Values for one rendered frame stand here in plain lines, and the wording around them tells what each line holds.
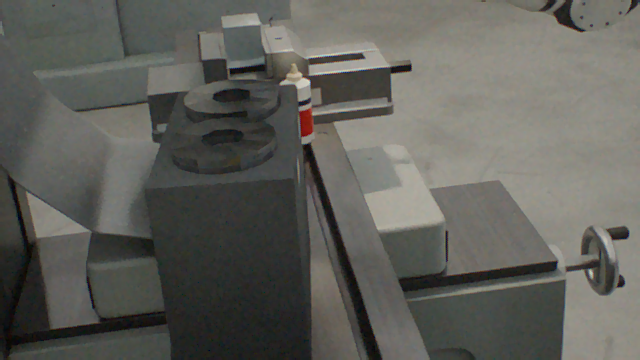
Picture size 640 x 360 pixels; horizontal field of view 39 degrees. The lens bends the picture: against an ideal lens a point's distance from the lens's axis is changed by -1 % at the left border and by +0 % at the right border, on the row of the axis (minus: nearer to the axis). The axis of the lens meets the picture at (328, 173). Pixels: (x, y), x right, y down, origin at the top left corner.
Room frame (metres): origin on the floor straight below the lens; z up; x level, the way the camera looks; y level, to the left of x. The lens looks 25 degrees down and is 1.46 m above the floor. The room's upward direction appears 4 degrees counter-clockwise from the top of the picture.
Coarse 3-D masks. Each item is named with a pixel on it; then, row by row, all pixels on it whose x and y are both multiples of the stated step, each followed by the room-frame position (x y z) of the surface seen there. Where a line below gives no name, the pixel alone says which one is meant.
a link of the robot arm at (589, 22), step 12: (576, 0) 1.11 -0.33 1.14; (588, 0) 1.11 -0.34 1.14; (600, 0) 1.11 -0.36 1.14; (612, 0) 1.12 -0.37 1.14; (624, 0) 1.12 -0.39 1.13; (636, 0) 1.13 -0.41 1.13; (576, 12) 1.12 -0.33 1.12; (588, 12) 1.12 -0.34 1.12; (600, 12) 1.12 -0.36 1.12; (612, 12) 1.12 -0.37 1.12; (624, 12) 1.12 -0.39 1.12; (576, 24) 1.13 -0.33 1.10; (588, 24) 1.12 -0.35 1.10; (600, 24) 1.13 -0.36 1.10; (612, 24) 1.13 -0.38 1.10
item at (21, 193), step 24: (0, 168) 1.22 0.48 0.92; (0, 192) 1.19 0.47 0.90; (24, 192) 1.30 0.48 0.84; (0, 216) 1.16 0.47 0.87; (24, 216) 1.27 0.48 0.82; (0, 240) 1.13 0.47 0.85; (24, 240) 1.25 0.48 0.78; (0, 264) 1.10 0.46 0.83; (24, 264) 1.22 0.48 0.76; (0, 288) 1.06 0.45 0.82; (0, 312) 1.03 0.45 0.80; (0, 336) 1.02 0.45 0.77
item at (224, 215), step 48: (192, 96) 0.81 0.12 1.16; (240, 96) 0.83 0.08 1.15; (288, 96) 0.83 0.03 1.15; (192, 144) 0.70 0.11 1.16; (240, 144) 0.69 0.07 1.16; (288, 144) 0.71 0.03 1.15; (192, 192) 0.65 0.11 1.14; (240, 192) 0.65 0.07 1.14; (288, 192) 0.65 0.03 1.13; (192, 240) 0.65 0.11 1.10; (240, 240) 0.65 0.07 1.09; (288, 240) 0.65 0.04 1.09; (192, 288) 0.65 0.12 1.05; (240, 288) 0.65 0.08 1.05; (288, 288) 0.65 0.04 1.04; (192, 336) 0.65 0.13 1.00; (240, 336) 0.65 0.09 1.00; (288, 336) 0.65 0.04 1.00
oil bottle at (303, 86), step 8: (296, 72) 1.15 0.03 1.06; (288, 80) 1.15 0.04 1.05; (296, 80) 1.15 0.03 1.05; (304, 80) 1.15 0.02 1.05; (304, 88) 1.14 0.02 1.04; (304, 96) 1.14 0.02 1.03; (304, 104) 1.14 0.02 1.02; (304, 112) 1.14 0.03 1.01; (304, 120) 1.14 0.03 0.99; (312, 120) 1.15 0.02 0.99; (304, 128) 1.14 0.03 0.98; (312, 128) 1.15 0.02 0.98; (304, 136) 1.14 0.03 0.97; (312, 136) 1.15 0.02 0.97
